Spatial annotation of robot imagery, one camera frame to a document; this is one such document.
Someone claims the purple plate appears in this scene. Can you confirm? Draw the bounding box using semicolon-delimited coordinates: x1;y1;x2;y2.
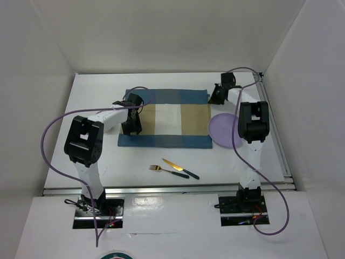
208;113;235;148

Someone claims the blue tan checked placemat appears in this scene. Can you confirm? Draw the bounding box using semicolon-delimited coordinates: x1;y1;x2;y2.
118;89;212;149

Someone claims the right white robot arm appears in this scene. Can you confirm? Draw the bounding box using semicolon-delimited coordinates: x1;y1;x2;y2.
208;72;270;212

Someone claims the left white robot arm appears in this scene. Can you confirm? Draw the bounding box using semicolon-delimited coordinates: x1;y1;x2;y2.
64;93;144;215

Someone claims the green round sticker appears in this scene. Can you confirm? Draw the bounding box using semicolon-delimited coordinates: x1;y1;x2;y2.
100;251;133;259

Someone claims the gold fork green handle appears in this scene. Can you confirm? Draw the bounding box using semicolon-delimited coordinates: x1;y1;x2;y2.
149;165;189;179

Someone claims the gold knife green handle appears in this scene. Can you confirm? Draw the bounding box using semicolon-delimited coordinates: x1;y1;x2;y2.
162;158;200;180

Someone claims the aluminium right side rail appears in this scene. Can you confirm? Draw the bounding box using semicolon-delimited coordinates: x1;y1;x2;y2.
253;74;296;191

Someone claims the aluminium rail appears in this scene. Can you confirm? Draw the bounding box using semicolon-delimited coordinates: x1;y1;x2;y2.
253;74;296;191
43;183;294;195

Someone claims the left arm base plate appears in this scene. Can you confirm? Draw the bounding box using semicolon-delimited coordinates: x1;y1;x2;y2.
64;197;125;229

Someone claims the aluminium front rail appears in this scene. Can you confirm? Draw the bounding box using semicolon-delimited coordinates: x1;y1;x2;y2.
43;183;294;195

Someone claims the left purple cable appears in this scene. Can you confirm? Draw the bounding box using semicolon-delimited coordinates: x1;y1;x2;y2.
39;86;155;248

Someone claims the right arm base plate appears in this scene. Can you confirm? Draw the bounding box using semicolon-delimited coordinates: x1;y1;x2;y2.
214;196;270;227

